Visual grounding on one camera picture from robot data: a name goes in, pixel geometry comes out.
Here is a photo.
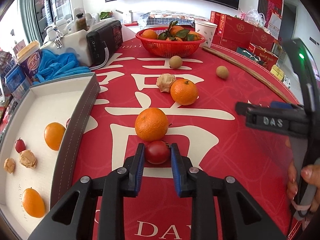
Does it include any person right hand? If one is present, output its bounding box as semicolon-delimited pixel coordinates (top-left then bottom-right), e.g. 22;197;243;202
286;160;320;214

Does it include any red round tablecloth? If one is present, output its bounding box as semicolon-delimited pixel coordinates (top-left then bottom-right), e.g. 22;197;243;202
71;37;301;240

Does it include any blue drink can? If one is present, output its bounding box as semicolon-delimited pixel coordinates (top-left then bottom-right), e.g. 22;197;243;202
5;64;31;100

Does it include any purple milk tea cup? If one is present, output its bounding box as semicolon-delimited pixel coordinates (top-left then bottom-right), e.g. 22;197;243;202
17;40;42;81

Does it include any black portable radio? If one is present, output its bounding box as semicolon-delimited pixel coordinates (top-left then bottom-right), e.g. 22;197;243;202
86;20;123;69

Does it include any dark green gift bag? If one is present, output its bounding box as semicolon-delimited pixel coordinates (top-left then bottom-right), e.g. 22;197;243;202
236;47;260;62

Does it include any red plastic fruit basket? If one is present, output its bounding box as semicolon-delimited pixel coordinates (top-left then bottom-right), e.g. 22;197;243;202
136;27;206;58

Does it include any large mandarin orange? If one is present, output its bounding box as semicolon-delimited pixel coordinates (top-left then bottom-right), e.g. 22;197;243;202
135;108;169;141

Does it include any orange kumquat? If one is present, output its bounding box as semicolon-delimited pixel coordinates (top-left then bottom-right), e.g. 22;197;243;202
22;188;46;218

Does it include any blue cloth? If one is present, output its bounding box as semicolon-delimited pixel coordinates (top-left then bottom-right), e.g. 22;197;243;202
33;49;91;85

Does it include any yellow carton box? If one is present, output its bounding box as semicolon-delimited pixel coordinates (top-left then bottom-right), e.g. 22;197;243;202
270;64;285;81

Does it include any brown kiwi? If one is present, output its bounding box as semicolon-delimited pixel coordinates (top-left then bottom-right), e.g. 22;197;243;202
169;56;183;69
216;66;229;79

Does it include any red cherry tomato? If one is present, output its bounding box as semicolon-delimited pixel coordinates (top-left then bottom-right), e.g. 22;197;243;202
15;138;26;153

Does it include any green potted plant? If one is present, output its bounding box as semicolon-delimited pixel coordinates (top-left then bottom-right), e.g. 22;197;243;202
100;11;113;20

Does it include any pale walnut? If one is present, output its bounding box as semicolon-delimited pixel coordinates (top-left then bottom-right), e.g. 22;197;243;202
156;73;176;93

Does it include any small round orange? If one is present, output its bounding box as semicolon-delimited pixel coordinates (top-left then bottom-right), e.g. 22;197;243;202
44;122;66;151

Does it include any red gift bag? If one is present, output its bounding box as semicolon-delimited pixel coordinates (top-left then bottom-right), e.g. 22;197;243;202
248;43;278;71

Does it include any long wooden stick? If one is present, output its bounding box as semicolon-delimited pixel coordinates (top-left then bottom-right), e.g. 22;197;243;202
202;45;293;104

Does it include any white shallow tray box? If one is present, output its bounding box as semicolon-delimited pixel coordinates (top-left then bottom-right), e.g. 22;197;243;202
1;73;100;239

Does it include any tan walnut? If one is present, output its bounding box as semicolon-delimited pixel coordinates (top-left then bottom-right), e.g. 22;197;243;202
19;150;37;169

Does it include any red gift box stack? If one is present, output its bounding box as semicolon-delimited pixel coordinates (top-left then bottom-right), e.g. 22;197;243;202
210;11;274;51

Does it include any white paper cup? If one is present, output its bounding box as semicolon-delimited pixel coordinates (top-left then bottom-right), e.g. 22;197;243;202
195;20;217;48

